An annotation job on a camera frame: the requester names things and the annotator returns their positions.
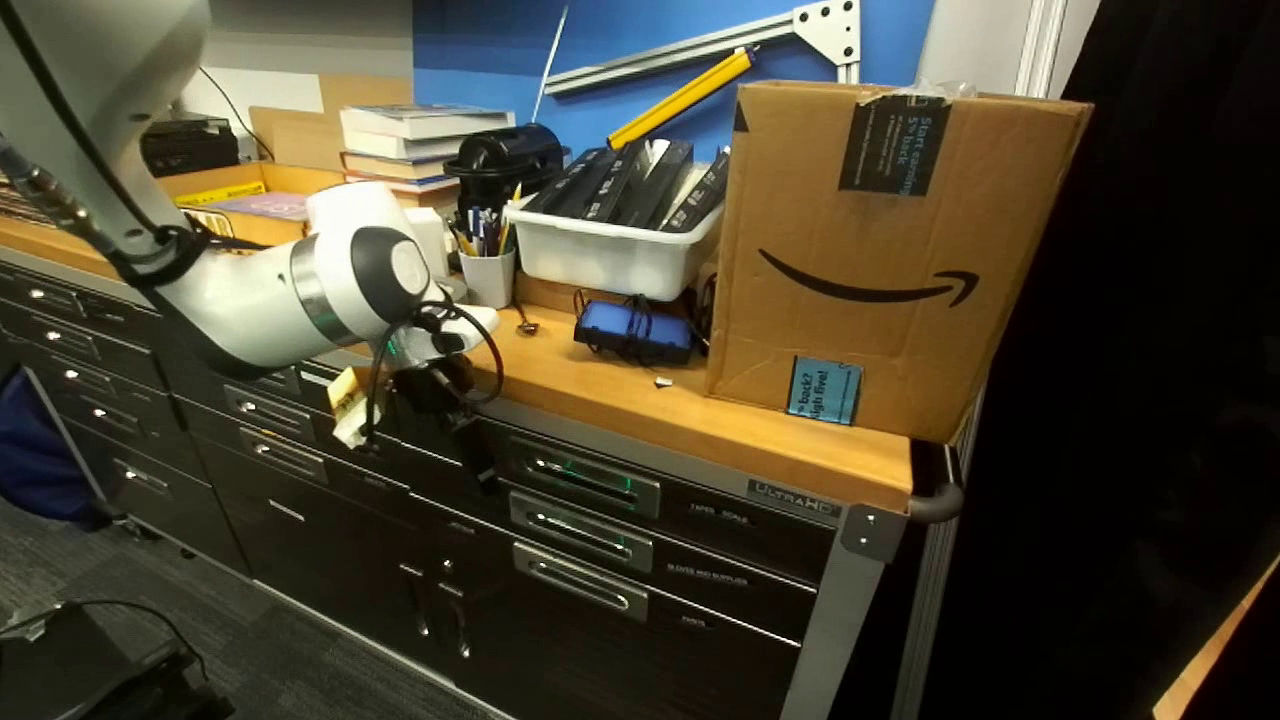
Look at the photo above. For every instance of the flat cardboard sheet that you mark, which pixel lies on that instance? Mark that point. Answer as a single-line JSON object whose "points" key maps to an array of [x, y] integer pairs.
{"points": [[302, 132]]}

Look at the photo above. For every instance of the white plastic bin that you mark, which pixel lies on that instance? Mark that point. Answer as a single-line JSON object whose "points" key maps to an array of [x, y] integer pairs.
{"points": [[602, 253]]}

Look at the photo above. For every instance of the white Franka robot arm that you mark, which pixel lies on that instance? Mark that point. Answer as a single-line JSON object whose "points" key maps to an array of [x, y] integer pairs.
{"points": [[252, 302]]}

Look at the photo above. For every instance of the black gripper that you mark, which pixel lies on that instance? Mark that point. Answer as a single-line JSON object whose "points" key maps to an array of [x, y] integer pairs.
{"points": [[433, 389]]}

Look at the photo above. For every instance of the black flat devices stack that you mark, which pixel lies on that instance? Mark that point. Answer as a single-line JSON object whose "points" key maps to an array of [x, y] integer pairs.
{"points": [[624, 182]]}

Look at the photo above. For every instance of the black floor object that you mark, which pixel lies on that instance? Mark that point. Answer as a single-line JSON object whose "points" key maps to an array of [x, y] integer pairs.
{"points": [[82, 672]]}

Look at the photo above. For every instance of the black drawer cabinet workbench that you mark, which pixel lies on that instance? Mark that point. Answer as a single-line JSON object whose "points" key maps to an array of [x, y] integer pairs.
{"points": [[202, 505]]}

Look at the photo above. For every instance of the wooden plank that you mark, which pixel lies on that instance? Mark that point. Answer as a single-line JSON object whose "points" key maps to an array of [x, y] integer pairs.
{"points": [[1206, 661]]}

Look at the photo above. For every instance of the black curtain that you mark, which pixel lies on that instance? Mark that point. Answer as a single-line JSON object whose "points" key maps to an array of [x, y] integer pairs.
{"points": [[1135, 402]]}

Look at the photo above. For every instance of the small beige block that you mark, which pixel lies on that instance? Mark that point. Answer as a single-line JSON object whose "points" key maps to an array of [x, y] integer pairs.
{"points": [[349, 407]]}

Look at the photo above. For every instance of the black box device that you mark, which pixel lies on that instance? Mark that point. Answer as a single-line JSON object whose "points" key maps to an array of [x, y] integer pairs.
{"points": [[186, 146]]}

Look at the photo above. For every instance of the bunch of pens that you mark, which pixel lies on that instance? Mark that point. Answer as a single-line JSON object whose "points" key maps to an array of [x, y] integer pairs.
{"points": [[481, 228]]}

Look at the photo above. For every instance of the brown cardboard shipping box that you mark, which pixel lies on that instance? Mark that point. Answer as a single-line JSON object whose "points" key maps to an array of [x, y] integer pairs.
{"points": [[866, 243]]}

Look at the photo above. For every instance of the yellow bar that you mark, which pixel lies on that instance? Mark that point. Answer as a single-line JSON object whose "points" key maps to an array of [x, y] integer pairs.
{"points": [[680, 97]]}

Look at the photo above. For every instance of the dark blue chair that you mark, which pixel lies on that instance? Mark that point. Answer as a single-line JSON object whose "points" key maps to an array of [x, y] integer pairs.
{"points": [[41, 454]]}

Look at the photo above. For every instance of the black metal drawer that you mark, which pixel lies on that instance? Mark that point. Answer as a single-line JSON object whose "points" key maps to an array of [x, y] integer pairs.
{"points": [[720, 500]]}

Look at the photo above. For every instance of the shallow cardboard tray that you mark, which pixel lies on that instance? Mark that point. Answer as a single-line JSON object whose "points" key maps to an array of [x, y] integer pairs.
{"points": [[252, 202]]}

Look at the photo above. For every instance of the white pen cup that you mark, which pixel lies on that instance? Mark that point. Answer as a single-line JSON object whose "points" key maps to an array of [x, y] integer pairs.
{"points": [[490, 279]]}

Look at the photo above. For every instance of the stack of books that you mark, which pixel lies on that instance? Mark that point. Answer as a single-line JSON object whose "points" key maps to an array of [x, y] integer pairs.
{"points": [[402, 143]]}

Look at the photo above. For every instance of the perforated metal rail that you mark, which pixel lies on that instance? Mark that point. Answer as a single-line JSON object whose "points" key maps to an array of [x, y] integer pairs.
{"points": [[720, 36]]}

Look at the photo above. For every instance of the blue and black device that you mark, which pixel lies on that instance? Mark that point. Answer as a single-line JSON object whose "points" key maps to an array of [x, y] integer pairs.
{"points": [[634, 331]]}

